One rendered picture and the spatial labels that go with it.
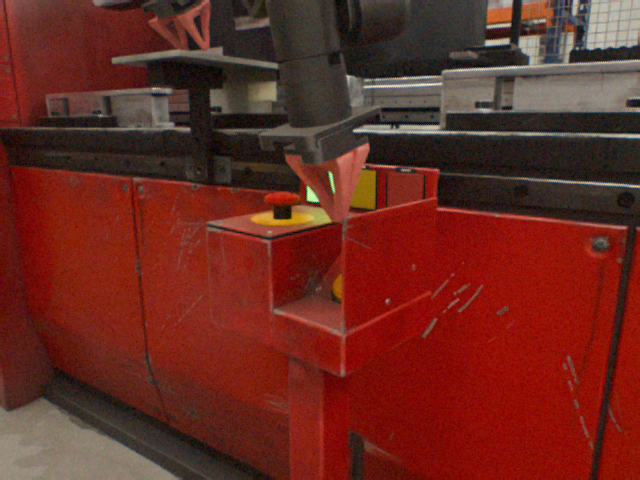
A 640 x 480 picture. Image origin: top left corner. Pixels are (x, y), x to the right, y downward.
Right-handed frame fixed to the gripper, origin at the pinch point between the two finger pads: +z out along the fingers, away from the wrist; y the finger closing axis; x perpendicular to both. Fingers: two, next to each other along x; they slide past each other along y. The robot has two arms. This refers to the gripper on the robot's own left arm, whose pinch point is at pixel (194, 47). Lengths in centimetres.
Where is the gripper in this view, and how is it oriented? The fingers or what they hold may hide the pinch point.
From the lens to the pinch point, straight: 99.2
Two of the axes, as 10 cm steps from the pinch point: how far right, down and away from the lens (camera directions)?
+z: 2.9, 7.5, 5.9
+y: -8.3, -1.2, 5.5
